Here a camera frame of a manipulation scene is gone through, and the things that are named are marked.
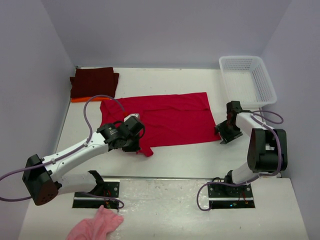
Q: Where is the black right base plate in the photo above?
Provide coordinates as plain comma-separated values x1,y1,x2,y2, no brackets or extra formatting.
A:
207,177,256,210

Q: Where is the dark maroon folded t-shirt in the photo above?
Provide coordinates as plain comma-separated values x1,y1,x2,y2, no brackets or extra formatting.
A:
69,67,120,99

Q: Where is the pink cloth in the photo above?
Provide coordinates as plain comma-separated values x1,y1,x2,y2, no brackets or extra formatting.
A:
66,205,124,240

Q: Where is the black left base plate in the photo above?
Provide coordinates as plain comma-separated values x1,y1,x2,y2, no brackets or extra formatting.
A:
72,179,121,210

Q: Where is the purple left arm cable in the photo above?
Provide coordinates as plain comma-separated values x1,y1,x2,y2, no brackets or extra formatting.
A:
0,94,127,210

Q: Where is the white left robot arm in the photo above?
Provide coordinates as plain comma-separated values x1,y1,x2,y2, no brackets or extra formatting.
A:
22,113,145,206

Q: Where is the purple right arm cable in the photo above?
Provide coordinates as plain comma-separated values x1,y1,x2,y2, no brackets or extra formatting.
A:
196,107,285,213

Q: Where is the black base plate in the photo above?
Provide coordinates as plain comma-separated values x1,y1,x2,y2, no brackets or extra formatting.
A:
72,179,121,210
207,177,256,210

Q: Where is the orange folded t-shirt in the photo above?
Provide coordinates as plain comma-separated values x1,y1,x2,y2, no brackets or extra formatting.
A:
70,96,110,103

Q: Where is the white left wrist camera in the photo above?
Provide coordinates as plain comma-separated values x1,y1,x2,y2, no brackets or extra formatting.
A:
124,113,140,121

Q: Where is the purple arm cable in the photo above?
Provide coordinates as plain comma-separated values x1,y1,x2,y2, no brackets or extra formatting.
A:
196,107,285,213
0,94,127,210

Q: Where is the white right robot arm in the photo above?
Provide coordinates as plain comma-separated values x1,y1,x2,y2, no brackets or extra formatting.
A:
214,101,288,197

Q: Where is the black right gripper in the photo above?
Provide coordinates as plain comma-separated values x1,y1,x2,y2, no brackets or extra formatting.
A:
214,120,243,145

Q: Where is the red t-shirt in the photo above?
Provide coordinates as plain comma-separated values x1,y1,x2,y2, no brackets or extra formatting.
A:
100,92,221,157

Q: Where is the white plastic basket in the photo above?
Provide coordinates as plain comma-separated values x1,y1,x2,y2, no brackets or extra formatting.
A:
219,55,278,109

